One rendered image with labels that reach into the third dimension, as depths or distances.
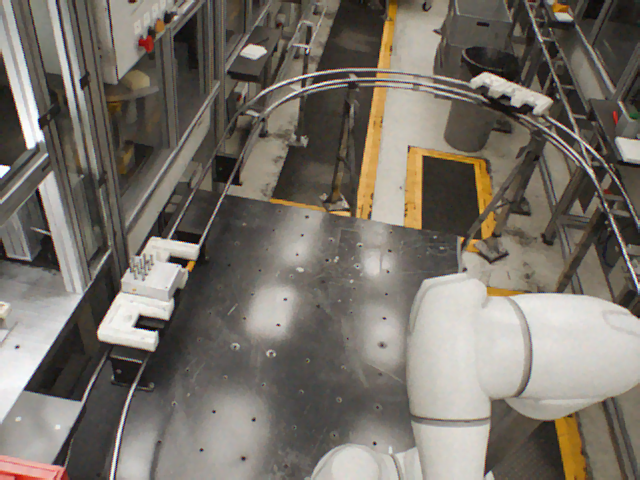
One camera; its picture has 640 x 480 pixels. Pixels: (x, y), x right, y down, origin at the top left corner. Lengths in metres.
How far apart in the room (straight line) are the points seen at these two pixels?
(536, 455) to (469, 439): 1.80
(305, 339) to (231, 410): 0.32
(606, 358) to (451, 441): 0.22
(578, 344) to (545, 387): 0.07
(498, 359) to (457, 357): 0.05
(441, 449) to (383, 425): 0.85
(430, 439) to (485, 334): 0.14
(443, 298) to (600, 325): 0.20
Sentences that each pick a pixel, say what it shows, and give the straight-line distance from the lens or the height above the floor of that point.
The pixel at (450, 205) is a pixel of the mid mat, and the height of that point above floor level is 0.01.
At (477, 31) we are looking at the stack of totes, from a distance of 4.52.
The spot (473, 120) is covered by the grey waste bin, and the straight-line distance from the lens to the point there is 3.95.
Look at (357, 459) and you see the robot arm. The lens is 1.22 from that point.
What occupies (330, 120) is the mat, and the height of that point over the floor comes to 0.01.
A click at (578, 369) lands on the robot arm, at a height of 1.48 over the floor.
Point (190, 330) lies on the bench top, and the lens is 1.72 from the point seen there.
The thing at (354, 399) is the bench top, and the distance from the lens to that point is 1.61.
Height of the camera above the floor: 2.02
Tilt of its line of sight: 41 degrees down
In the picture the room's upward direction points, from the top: 8 degrees clockwise
